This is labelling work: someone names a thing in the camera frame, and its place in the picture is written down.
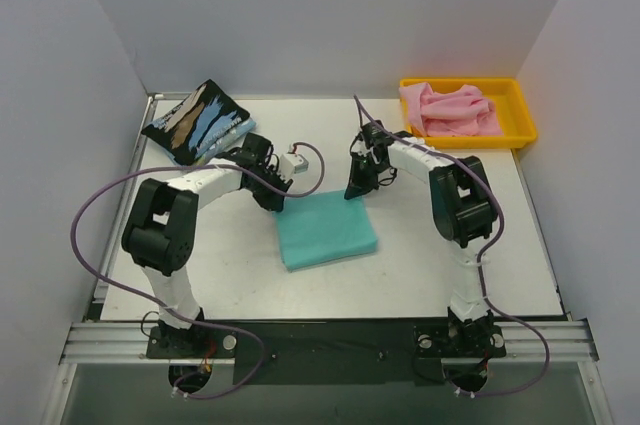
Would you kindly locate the yellow plastic tray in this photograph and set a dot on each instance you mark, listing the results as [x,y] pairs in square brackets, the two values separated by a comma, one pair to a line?
[513,114]

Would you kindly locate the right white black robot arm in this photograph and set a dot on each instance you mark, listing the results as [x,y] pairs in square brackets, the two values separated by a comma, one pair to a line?
[461,209]

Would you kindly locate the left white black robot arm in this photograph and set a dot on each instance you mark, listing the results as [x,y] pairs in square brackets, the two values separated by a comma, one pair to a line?
[160,231]

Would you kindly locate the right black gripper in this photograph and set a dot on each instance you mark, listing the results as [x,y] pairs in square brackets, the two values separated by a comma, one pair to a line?
[363,168]

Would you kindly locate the folded black printed t shirt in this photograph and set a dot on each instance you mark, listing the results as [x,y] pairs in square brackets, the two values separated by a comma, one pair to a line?
[204,106]

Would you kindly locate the teal t shirt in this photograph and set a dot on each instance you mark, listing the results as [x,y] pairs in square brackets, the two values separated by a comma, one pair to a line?
[323,228]

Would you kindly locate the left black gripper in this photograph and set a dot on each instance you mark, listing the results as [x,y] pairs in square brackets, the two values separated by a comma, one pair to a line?
[270,193]

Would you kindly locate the pink t shirt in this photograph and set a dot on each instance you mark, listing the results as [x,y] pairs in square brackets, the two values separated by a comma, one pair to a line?
[465,112]

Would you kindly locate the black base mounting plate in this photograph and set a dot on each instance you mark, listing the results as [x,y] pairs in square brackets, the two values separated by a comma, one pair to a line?
[426,351]

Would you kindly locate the aluminium front rail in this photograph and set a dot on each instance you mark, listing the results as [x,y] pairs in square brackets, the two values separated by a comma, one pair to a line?
[123,343]

